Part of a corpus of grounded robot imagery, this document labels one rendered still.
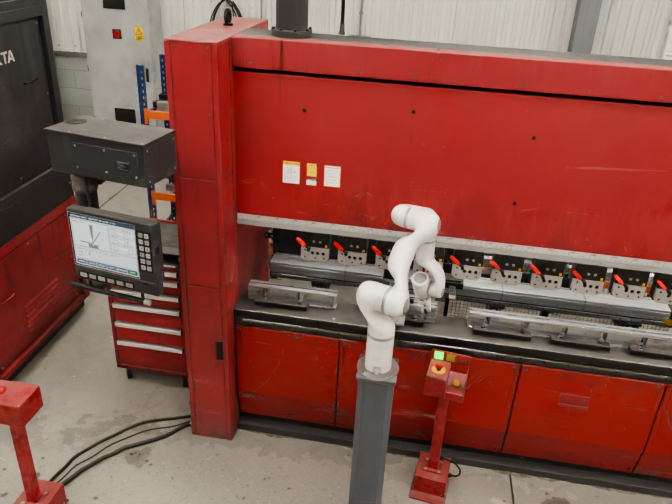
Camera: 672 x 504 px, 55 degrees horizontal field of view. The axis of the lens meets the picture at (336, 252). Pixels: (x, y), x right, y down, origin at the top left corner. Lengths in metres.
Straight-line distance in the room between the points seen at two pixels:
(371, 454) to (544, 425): 1.09
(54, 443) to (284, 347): 1.49
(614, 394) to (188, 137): 2.53
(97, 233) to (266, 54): 1.12
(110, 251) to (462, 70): 1.77
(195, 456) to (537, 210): 2.35
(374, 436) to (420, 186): 1.21
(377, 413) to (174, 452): 1.46
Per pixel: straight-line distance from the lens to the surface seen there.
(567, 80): 3.07
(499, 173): 3.17
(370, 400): 2.97
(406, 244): 2.77
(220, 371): 3.73
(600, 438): 3.91
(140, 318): 4.21
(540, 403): 3.72
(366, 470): 3.26
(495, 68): 3.02
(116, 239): 3.01
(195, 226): 3.30
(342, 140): 3.16
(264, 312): 3.54
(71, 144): 3.00
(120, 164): 2.86
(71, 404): 4.50
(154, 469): 3.95
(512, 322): 3.55
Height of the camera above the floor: 2.78
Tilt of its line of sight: 27 degrees down
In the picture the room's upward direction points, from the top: 3 degrees clockwise
